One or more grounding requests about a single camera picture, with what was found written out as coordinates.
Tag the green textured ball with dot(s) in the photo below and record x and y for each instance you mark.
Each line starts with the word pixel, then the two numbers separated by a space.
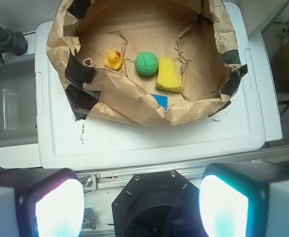
pixel 146 63

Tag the yellow sponge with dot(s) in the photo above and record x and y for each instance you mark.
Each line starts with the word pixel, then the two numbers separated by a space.
pixel 168 79

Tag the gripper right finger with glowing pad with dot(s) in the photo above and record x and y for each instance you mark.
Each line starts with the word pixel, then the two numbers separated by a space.
pixel 245 199

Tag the crumpled brown paper bag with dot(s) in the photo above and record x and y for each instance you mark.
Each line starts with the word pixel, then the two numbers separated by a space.
pixel 197 34

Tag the metal corner bracket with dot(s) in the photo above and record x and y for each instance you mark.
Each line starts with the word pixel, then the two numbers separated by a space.
pixel 89 183

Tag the blue triangle piece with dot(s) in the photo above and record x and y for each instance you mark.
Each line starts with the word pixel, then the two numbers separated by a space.
pixel 162 101

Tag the aluminium extrusion rail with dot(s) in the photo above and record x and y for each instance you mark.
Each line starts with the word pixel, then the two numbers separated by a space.
pixel 189 169

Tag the white plastic bin lid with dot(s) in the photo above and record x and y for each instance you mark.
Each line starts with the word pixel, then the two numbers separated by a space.
pixel 251 119

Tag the yellow rubber duck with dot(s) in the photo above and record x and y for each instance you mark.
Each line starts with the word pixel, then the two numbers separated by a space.
pixel 113 60

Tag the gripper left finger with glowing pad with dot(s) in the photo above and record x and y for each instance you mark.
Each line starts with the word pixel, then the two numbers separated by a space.
pixel 38 202

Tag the clear plastic tray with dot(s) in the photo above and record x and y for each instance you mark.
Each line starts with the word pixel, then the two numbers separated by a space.
pixel 18 107

